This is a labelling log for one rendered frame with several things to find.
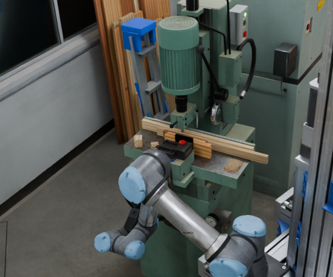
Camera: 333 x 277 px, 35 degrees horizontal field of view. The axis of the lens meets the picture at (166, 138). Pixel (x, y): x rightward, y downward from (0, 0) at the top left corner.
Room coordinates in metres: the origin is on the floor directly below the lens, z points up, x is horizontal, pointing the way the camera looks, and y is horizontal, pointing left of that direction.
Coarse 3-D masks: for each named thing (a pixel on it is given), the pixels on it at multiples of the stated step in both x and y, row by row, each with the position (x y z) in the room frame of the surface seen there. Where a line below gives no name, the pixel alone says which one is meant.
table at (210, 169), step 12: (144, 132) 2.23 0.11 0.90; (156, 132) 2.22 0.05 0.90; (132, 144) 2.13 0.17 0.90; (144, 144) 2.12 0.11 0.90; (132, 156) 2.10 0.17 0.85; (216, 156) 1.98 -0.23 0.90; (228, 156) 1.98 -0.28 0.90; (192, 168) 1.92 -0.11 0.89; (204, 168) 1.90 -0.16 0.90; (216, 168) 1.89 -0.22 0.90; (216, 180) 1.86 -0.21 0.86; (228, 180) 1.83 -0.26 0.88; (240, 180) 1.84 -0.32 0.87
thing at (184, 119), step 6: (192, 108) 2.15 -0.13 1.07; (174, 114) 2.10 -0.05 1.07; (180, 114) 2.10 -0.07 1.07; (186, 114) 2.10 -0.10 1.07; (192, 114) 2.15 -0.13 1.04; (174, 120) 2.10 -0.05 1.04; (180, 120) 2.08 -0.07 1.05; (186, 120) 2.10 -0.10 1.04; (192, 120) 2.15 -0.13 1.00; (174, 126) 2.10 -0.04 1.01; (180, 126) 2.08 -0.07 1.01; (186, 126) 2.09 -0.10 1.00
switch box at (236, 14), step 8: (232, 8) 2.33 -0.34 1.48; (240, 8) 2.33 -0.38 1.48; (232, 16) 2.29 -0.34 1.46; (240, 16) 2.28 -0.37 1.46; (232, 24) 2.29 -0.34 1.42; (240, 24) 2.28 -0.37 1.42; (232, 32) 2.29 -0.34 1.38; (240, 32) 2.28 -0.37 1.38; (232, 40) 2.29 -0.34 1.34; (240, 40) 2.28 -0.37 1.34
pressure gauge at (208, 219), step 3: (210, 213) 1.83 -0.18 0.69; (213, 213) 1.82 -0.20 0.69; (207, 216) 1.82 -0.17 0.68; (210, 216) 1.81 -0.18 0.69; (213, 216) 1.81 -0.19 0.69; (216, 216) 1.81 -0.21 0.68; (207, 219) 1.81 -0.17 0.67; (210, 219) 1.80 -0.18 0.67; (213, 219) 1.80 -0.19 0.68; (216, 219) 1.80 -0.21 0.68; (213, 222) 1.80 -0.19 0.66; (216, 222) 1.79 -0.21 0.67; (213, 225) 1.80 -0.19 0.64; (216, 225) 1.79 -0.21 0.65
